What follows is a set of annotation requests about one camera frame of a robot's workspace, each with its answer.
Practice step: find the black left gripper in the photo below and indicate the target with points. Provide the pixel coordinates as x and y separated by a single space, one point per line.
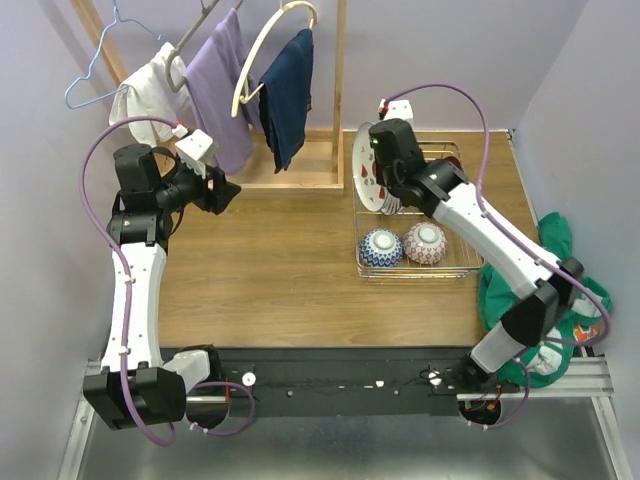
209 189

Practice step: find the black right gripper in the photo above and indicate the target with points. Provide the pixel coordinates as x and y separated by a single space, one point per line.
379 178

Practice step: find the blue white patterned bowl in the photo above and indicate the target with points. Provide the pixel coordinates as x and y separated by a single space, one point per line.
382 248

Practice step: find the red white patterned bowl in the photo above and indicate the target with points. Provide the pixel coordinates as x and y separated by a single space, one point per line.
425 243

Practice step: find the red floral plate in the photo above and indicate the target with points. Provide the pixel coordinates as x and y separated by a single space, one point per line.
454 160

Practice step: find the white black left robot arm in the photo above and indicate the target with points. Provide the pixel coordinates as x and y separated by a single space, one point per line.
135 385

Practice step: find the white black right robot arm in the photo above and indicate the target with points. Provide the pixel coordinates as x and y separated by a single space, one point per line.
545 286

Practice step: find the wooden clothes rack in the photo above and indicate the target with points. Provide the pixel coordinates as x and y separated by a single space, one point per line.
318 168

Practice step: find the grey hanger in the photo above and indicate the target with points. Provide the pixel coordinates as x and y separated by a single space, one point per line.
184 47

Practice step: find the purple cloth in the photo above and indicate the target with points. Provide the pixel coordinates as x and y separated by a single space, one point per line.
211 79

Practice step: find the white cloth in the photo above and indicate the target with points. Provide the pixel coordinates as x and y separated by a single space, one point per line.
148 93

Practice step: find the navy blue cloth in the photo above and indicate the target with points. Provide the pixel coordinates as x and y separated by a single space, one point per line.
285 98

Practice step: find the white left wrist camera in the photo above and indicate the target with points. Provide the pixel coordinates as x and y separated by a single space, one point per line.
195 148

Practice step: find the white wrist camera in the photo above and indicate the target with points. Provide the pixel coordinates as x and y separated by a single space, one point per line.
195 148
396 109

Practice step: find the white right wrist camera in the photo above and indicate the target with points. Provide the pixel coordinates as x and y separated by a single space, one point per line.
396 109

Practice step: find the metal wire dish rack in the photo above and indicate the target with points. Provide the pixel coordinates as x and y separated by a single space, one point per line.
460 260

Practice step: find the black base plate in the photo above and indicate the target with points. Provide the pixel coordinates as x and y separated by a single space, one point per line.
338 382

